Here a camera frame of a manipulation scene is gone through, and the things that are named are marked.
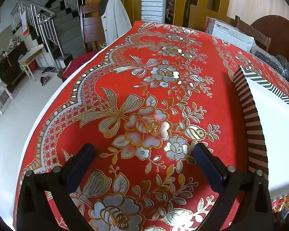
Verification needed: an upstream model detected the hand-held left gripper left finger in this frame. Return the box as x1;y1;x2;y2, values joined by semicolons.
16;143;97;231

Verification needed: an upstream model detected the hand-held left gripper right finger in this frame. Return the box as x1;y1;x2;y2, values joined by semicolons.
194;142;276;231

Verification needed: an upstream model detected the striped cardboard box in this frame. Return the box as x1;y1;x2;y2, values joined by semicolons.
232;65;289;198

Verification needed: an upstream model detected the red floral tablecloth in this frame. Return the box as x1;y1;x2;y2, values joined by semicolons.
13;21;289;231

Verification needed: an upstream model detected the red seat cushion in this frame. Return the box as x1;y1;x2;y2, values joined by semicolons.
58;53;99;82

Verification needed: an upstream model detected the small white desk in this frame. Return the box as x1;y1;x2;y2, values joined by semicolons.
18;44;45;81

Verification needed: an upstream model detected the dark cabinet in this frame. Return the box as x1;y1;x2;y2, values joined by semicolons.
0;41;29;94

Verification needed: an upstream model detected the black plastic-wrapped packet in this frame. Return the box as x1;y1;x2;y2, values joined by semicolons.
252;47;283;73

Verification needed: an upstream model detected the black plastic bag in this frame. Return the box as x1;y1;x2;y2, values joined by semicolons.
273;54;289;87

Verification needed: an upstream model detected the grey staircase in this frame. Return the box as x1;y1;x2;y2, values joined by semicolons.
11;0;87;70

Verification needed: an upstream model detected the white cardboard box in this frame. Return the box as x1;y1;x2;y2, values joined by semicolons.
205;16;255;53

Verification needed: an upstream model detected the brown slatted wooden chair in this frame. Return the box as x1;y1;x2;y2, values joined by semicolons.
235;15;271;52

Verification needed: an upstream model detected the round dark wooden tabletop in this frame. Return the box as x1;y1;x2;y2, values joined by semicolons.
250;15;289;63

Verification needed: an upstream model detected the metal stair railing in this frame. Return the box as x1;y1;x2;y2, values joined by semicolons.
11;0;64;65

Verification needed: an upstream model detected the red and white paper sign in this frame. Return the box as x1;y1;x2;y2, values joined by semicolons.
20;8;30;38

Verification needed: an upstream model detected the leaning wooden board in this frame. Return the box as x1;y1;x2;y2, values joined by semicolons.
188;4;232;33

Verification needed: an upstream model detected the white slatted door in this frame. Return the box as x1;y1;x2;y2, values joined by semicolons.
141;0;165;24

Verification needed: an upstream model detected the heap of colourful bead bracelets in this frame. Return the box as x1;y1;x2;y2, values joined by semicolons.
272;190;289;222

